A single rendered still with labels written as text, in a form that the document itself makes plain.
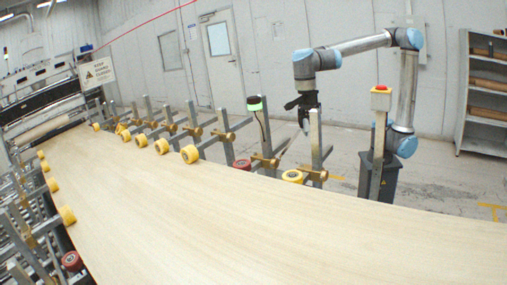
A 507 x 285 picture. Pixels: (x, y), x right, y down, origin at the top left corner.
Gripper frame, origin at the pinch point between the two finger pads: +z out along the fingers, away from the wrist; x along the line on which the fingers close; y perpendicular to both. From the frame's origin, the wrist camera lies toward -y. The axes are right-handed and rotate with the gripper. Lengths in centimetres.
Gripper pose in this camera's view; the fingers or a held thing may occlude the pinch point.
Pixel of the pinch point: (304, 133)
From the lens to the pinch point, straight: 113.3
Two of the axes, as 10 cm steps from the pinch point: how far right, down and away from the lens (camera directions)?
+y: 8.0, 1.3, -5.9
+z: 1.4, 9.1, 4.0
